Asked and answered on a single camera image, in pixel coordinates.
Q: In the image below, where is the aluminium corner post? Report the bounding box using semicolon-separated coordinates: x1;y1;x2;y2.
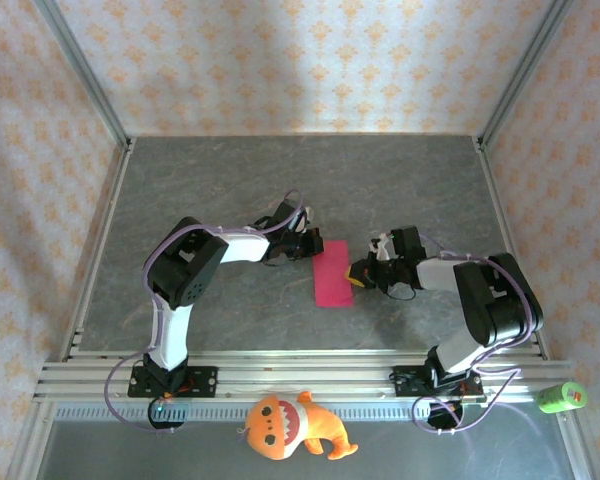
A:
32;0;134;151
479;0;576;151

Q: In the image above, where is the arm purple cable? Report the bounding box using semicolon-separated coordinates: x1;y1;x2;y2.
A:
412;234;544;435
103;188;311;436

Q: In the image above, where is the orange shark plush toy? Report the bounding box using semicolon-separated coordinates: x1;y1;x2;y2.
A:
237;389;360;462

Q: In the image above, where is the pink paper sheet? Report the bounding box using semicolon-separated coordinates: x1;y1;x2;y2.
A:
312;239;355;309

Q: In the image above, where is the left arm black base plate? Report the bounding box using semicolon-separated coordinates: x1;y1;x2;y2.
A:
128;366;219;399

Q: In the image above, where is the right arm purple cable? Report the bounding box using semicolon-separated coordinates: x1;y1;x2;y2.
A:
412;234;544;435

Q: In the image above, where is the aluminium side rail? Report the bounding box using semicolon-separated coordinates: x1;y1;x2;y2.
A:
62;139;136;361
472;137;551;361

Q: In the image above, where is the aluminium rail beam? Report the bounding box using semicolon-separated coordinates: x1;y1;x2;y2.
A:
32;349;574;404

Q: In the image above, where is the black round cable hub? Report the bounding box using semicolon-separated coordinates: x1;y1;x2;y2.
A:
427;398;465;432
147;398;189;434

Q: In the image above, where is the green cylindrical can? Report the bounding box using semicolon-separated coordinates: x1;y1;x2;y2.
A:
537;381;589;415

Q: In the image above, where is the slotted grey cable duct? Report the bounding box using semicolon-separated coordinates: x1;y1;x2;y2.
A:
54;402;556;422

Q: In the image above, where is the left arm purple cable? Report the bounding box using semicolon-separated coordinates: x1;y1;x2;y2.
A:
103;188;311;436

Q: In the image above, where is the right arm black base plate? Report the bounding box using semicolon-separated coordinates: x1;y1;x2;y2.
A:
392;364;484;401

